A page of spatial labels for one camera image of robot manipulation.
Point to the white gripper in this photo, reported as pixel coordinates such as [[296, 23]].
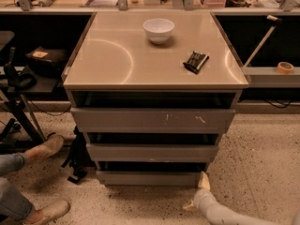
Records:
[[200, 197]]

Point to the tan shoe lower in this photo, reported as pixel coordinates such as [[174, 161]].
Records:
[[48, 213]]

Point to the black headphones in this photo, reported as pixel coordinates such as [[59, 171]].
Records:
[[18, 81]]

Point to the blue jeans leg upper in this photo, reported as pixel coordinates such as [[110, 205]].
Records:
[[10, 163]]

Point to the grey middle drawer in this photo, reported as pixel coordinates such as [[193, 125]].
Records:
[[147, 153]]

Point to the grey drawer cabinet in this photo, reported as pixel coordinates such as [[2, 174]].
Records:
[[117, 66]]

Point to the grey bottom drawer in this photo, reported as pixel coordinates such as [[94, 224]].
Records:
[[174, 179]]

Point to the tan shoe upper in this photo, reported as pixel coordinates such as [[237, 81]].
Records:
[[47, 149]]

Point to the black side table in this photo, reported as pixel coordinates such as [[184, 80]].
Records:
[[21, 111]]

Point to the blue jeans leg lower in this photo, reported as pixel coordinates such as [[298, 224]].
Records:
[[12, 203]]

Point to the black bag with label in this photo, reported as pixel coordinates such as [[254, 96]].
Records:
[[47, 62]]

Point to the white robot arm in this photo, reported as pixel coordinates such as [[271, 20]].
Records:
[[216, 213]]

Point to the black snack packet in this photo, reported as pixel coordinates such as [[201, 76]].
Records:
[[195, 62]]

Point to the blue jeans leg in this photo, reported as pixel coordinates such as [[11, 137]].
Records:
[[10, 163], [12, 203]]

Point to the grey drawer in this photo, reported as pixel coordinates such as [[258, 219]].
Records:
[[174, 179], [147, 153], [126, 120]]

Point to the tan shoe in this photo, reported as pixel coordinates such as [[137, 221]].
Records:
[[48, 213], [47, 149]]

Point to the grey top drawer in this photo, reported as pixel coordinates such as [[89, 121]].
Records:
[[126, 120]]

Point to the masking tape roll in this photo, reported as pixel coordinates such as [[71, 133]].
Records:
[[284, 67]]

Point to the white bowl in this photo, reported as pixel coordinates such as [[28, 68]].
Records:
[[158, 30]]

